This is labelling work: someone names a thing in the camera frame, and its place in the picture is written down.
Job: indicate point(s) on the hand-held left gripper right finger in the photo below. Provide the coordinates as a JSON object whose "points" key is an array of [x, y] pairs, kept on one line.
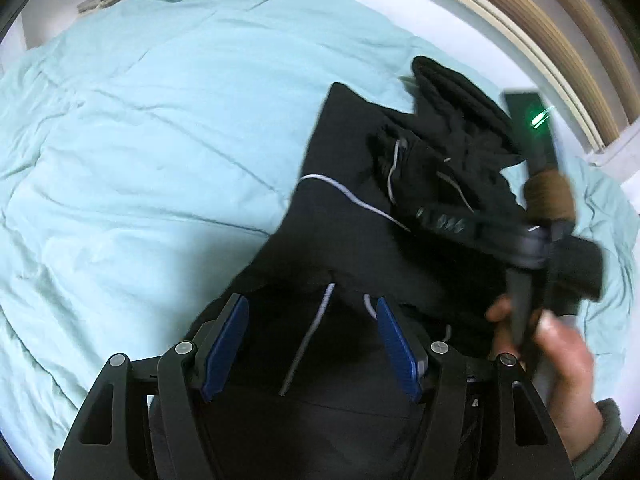
{"points": [[397, 350]]}

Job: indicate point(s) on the stack of books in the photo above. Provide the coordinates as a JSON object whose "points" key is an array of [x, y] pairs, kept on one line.
{"points": [[95, 4]]}

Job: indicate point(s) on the teal quilted duvet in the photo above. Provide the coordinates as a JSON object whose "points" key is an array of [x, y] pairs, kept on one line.
{"points": [[125, 160]]}

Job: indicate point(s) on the striped brown window blind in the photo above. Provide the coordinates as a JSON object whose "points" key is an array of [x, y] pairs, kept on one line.
{"points": [[550, 35]]}

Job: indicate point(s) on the black jacket with white piping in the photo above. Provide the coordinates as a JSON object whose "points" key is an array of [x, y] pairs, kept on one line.
{"points": [[340, 220]]}

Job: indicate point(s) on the person's right forearm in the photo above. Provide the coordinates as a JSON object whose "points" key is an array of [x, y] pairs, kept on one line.
{"points": [[605, 440]]}

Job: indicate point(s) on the person's right hand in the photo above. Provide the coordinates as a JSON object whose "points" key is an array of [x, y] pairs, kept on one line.
{"points": [[570, 375]]}

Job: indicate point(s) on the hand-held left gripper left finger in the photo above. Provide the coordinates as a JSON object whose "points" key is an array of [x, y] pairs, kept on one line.
{"points": [[227, 345]]}

